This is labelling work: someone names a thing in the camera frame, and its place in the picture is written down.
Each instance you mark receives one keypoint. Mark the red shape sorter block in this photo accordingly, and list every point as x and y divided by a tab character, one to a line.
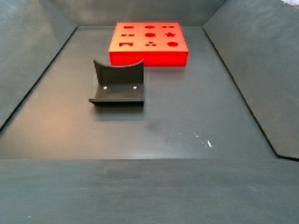
153	42

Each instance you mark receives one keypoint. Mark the black curved holder stand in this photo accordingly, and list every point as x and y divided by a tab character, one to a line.
119	78

